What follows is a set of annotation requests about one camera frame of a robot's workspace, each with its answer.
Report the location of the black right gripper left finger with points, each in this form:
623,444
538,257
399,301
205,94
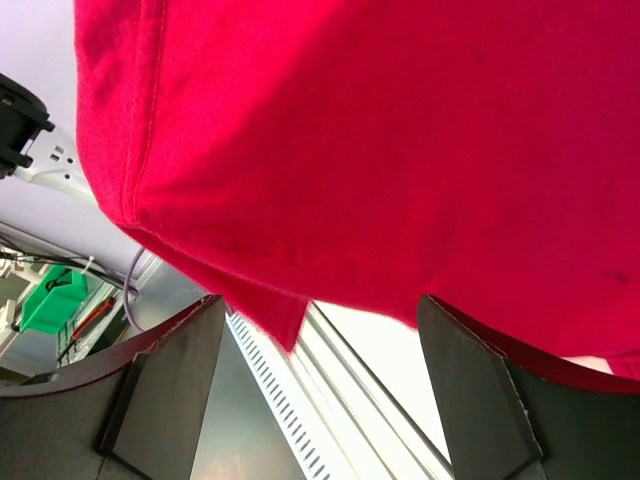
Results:
132,411

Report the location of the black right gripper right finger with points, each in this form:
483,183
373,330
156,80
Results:
512,411

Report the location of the red t shirt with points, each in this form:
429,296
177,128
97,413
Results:
368,153

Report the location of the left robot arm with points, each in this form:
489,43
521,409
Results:
34,149

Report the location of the green plastic bin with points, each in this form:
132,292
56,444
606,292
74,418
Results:
54,301

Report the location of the aluminium rail frame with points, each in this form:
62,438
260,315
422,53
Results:
379,437

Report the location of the white slotted cable duct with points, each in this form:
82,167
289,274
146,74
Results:
284,404

